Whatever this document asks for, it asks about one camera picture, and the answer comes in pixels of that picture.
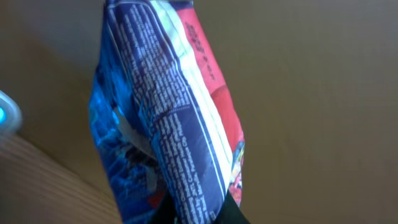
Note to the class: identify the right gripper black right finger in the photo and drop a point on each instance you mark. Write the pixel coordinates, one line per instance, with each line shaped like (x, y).
(230, 212)

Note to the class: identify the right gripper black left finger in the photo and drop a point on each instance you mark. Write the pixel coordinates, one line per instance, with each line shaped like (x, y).
(165, 213)

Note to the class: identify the red purple snack pack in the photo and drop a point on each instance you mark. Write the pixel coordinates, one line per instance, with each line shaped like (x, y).
(161, 114)

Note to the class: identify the white barcode scanner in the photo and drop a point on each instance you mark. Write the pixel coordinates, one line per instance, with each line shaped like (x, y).
(11, 117)

